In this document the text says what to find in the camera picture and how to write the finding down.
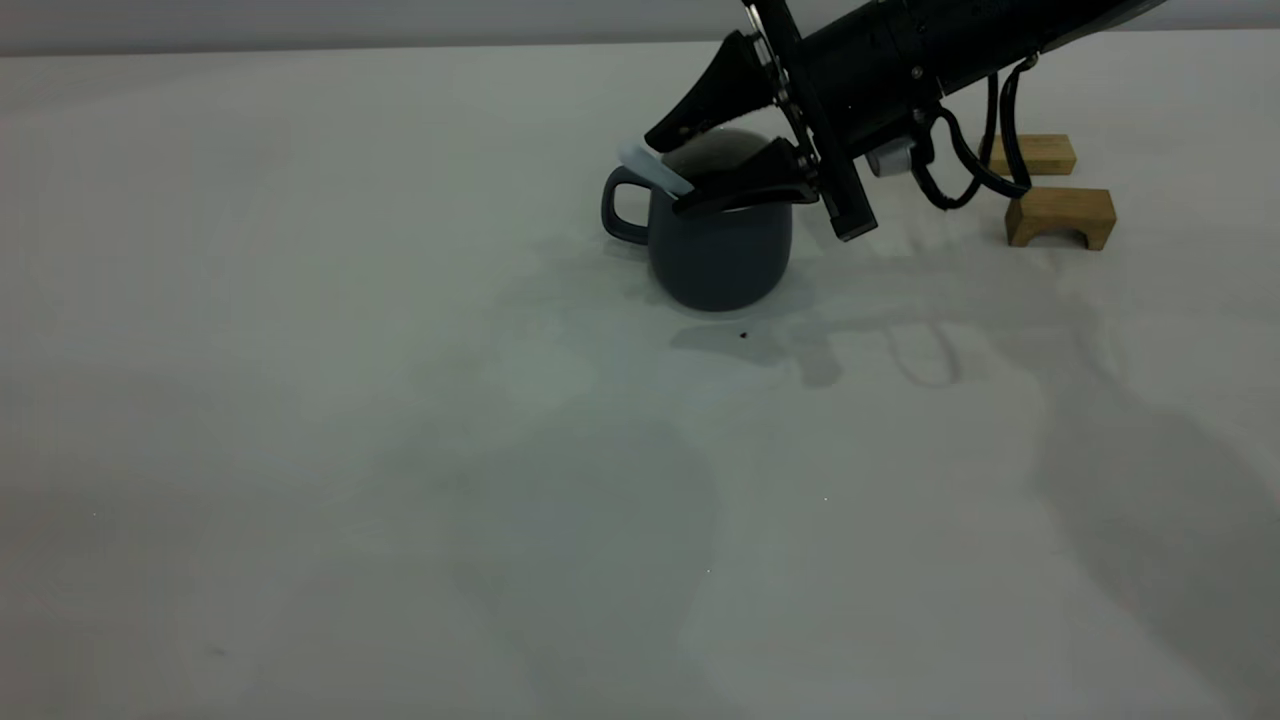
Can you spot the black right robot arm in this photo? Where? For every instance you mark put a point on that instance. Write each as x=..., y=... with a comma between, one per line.
x=1020, y=25

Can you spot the arched wooden block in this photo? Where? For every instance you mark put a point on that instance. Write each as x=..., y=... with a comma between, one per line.
x=1060, y=208

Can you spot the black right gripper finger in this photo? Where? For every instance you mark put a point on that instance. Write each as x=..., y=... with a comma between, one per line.
x=730, y=95
x=770, y=178

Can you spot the flat wooden block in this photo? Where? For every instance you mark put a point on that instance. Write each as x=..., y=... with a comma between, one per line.
x=1050, y=155

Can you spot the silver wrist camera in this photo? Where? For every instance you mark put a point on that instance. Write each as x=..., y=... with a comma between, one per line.
x=890, y=158

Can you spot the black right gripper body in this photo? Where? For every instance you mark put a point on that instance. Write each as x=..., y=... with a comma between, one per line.
x=860, y=80

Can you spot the dark grey ceramic mug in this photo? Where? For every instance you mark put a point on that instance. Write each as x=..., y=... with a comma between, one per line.
x=720, y=265

